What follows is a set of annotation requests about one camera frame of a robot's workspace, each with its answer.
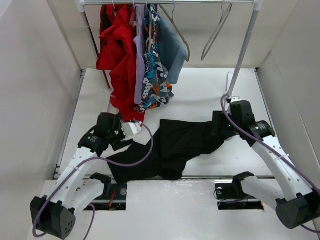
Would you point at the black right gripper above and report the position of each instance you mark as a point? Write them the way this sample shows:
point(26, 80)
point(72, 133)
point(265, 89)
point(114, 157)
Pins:
point(219, 116)

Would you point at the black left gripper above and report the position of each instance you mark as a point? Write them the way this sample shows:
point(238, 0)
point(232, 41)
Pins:
point(119, 143)

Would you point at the black trousers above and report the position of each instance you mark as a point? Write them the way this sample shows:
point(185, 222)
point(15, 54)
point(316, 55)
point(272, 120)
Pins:
point(173, 145)

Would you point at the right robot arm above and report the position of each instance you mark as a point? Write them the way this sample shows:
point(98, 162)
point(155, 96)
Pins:
point(297, 201)

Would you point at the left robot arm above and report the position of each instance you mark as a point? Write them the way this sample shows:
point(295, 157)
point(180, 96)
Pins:
point(55, 213)

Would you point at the grey hanger with denim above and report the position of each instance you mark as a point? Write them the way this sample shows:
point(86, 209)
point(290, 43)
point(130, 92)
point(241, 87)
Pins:
point(171, 19)

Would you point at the grey empty hanger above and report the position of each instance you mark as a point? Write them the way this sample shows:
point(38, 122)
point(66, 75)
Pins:
point(224, 16)

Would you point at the colourful patterned shorts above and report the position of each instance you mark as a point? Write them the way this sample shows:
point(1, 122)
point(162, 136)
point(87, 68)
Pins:
point(156, 90)

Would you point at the red jacket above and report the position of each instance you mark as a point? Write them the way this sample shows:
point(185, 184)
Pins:
point(118, 55)

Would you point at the blue denim shorts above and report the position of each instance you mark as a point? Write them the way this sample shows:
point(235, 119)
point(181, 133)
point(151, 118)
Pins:
point(171, 51)

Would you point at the lilac garment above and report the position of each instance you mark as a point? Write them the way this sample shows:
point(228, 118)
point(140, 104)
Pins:
point(140, 43)

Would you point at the metal clothes rack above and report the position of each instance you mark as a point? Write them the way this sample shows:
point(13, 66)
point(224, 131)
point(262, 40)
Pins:
point(231, 77)

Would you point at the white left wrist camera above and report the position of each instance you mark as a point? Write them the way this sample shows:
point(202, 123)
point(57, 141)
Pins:
point(131, 128)

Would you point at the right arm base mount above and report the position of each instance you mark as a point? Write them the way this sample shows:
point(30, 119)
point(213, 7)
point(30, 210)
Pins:
point(229, 199)

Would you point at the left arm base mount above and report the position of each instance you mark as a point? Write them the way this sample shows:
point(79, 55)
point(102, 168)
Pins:
point(115, 200)

